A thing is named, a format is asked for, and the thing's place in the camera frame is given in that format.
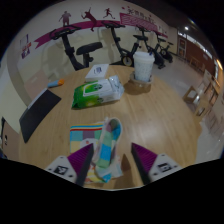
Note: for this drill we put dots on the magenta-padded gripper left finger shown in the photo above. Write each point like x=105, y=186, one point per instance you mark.
x=81, y=160

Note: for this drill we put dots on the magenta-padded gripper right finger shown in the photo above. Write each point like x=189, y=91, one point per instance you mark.
x=145, y=160

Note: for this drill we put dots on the white towel with colourful print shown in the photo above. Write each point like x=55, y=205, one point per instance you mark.
x=106, y=146

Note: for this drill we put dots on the black tablet folio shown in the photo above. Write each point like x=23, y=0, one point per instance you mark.
x=38, y=113

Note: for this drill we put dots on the green wet wipes pack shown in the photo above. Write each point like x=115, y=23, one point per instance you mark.
x=96, y=93

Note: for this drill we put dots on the wooden chair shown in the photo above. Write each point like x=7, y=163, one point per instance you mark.
x=36, y=85
x=12, y=141

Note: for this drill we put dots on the brown round cup holder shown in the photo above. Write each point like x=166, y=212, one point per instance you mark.
x=140, y=86

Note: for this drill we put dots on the blue and orange tube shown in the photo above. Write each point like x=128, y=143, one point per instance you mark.
x=54, y=83

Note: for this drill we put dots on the group of wooden chairs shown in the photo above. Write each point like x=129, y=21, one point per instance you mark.
x=208, y=100

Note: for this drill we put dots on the small white box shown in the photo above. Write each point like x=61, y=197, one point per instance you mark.
x=97, y=72

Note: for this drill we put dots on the white paper cup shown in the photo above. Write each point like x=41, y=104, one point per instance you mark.
x=143, y=66

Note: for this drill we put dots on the black exercise bike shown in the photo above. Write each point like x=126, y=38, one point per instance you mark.
x=156, y=55
x=166, y=53
x=70, y=51
x=126, y=60

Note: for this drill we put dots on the ceiling lights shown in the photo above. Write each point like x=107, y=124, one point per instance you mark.
x=186, y=28

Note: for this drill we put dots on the purple and white wall poster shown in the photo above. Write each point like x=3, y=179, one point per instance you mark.
x=25, y=46

